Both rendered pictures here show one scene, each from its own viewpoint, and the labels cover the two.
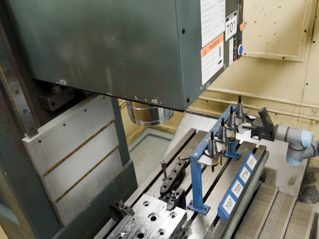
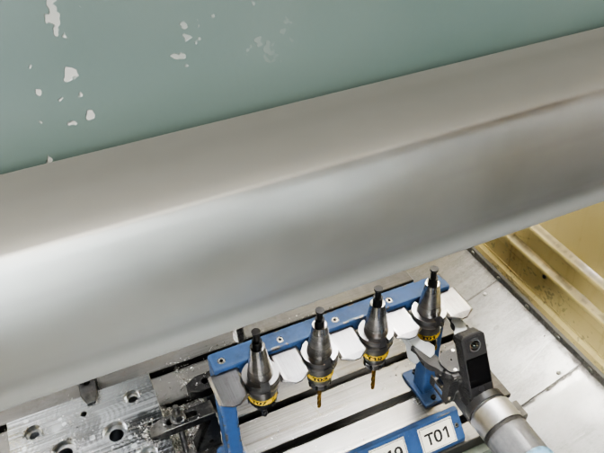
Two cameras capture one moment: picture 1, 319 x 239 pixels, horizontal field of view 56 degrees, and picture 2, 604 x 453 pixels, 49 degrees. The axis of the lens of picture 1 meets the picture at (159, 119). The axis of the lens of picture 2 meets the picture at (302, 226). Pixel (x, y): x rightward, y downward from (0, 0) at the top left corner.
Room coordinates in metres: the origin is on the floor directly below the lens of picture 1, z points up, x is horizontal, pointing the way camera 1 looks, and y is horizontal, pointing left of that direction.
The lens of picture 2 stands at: (0.45, -0.64, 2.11)
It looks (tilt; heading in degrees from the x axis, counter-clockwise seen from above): 39 degrees down; 31
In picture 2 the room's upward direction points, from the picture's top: 2 degrees counter-clockwise
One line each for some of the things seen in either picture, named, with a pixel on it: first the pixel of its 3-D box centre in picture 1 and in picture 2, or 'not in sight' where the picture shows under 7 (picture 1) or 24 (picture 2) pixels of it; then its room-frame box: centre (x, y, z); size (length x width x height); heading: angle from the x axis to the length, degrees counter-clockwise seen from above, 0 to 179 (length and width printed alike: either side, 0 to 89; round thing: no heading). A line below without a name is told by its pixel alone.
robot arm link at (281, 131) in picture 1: (281, 132); (496, 417); (1.15, -0.57, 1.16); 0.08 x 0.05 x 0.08; 144
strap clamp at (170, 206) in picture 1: (175, 202); (184, 428); (0.98, -0.03, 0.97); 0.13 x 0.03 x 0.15; 144
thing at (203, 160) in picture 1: (207, 160); (229, 389); (0.96, -0.18, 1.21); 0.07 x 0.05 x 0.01; 54
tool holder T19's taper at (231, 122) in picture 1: (231, 118); (377, 316); (1.18, -0.34, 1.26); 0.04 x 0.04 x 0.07
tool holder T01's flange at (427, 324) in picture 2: (239, 115); (428, 315); (1.27, -0.40, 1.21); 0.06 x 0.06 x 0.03
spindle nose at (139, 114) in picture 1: (149, 99); not in sight; (0.91, 0.02, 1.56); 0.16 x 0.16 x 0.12
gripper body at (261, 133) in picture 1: (264, 130); (466, 384); (1.20, -0.50, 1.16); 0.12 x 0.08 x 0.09; 54
